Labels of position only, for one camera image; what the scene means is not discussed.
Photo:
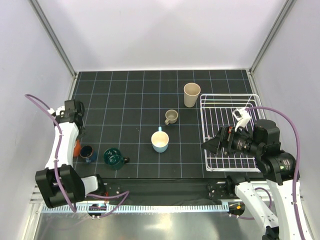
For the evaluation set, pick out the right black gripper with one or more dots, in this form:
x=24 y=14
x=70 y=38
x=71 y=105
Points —
x=227 y=135

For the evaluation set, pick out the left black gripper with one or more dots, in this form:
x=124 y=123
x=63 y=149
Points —
x=82 y=132

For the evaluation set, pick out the orange mug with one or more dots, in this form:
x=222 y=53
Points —
x=77 y=148

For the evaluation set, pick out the dark green mug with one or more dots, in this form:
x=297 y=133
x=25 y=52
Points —
x=114 y=158

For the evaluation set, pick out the light blue mug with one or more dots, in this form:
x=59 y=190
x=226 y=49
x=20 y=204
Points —
x=160 y=140

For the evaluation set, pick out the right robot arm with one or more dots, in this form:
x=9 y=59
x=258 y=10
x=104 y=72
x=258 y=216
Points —
x=278 y=167

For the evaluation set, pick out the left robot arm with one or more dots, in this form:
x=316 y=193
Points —
x=59 y=179

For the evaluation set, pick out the dark blue mug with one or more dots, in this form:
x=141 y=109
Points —
x=88 y=154

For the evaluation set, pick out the small grey-beige mug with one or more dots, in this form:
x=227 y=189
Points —
x=171 y=117

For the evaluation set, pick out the black grid mat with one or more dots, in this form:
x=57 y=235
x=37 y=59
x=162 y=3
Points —
x=125 y=108

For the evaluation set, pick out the tall beige cup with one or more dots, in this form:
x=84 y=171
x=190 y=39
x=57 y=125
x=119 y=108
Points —
x=191 y=92

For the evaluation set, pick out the white slotted cable duct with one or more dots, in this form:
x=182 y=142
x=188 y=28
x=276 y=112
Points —
x=99 y=208

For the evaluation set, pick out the left aluminium frame post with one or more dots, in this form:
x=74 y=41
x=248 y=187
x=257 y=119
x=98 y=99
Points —
x=52 y=36

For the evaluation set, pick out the aluminium frame post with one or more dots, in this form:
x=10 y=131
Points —
x=285 y=10
x=52 y=36

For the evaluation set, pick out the right aluminium frame post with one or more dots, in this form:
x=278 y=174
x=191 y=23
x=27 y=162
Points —
x=285 y=10

